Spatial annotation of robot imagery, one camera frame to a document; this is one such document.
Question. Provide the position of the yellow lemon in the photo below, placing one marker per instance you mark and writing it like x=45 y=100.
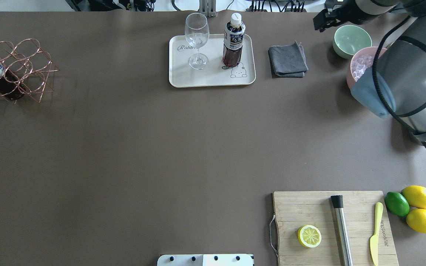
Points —
x=415 y=195
x=416 y=220

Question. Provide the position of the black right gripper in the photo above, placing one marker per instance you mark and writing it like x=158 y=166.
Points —
x=346 y=13

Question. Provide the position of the cream rabbit tray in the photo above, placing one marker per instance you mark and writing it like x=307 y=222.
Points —
x=182 y=75

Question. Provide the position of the steel muddler black tip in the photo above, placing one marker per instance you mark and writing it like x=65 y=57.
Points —
x=338 y=206

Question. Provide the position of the half lemon slice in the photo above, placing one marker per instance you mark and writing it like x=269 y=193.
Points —
x=309 y=236

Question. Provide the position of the grey folded cloth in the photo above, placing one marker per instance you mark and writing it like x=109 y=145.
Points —
x=288 y=61

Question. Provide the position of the bamboo cutting board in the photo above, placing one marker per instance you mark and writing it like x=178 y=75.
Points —
x=293 y=209

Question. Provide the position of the pink bowl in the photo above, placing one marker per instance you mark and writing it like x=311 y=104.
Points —
x=368 y=50

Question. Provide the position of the copper wire bottle basket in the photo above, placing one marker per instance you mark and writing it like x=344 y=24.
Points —
x=33 y=66

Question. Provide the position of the clear wine glass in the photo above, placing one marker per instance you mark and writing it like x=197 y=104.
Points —
x=197 y=35

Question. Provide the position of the aluminium frame post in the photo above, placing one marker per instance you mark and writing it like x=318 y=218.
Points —
x=208 y=8

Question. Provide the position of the green bowl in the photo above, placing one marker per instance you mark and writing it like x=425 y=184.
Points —
x=349 y=39

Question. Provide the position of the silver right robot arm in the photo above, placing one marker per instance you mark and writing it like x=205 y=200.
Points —
x=396 y=84

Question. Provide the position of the yellow plastic knife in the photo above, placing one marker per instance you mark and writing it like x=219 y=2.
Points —
x=374 y=239

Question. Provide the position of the clear ice cubes pile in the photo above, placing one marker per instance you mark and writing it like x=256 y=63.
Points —
x=360 y=64

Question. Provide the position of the green lime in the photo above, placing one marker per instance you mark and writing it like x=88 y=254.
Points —
x=397 y=204

